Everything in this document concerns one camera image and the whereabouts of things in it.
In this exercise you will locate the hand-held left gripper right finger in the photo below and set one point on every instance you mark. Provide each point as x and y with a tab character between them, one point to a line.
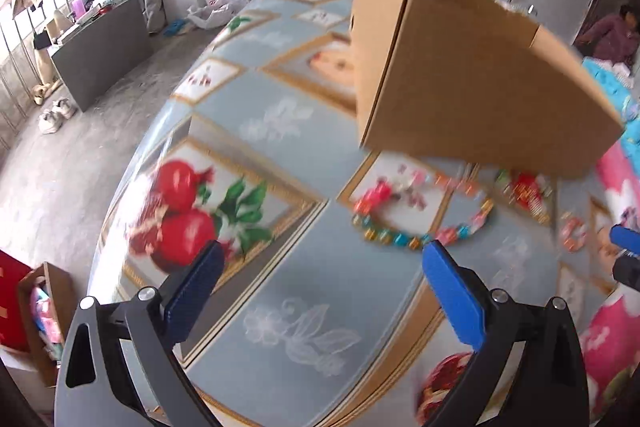
455	297

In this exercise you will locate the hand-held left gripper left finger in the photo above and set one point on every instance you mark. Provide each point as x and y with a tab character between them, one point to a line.
195	292

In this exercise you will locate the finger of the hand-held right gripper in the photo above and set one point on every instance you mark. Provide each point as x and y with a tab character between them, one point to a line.
627	239

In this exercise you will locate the red candy packet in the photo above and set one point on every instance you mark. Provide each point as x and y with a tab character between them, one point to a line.
525	189

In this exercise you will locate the cardboard box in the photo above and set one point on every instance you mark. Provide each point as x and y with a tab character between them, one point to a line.
475	82

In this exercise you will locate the pink floral blanket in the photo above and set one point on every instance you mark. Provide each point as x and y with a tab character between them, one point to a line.
605	342

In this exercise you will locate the fruit printed tablecloth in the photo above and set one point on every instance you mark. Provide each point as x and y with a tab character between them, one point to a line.
300	267

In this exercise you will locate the small brown carton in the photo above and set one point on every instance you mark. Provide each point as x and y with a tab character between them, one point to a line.
55	287

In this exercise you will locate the blue cloth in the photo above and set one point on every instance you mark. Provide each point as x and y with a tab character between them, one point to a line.
607	82

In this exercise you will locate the red board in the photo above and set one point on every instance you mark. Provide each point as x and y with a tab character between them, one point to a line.
10	297

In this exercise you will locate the white shoe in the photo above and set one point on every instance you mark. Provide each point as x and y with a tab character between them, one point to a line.
50	122
65	108

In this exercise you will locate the beige sandals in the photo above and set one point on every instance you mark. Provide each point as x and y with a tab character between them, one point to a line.
42	93

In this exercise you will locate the grey cabinet with clutter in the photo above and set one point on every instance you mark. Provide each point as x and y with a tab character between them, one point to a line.
100	57

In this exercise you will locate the blue slipper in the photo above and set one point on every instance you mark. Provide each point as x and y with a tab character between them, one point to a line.
175	28

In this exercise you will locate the metal window railing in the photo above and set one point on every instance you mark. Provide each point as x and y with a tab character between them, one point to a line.
15	72

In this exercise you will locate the white plastic bag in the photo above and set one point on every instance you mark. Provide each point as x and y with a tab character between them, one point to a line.
220	7

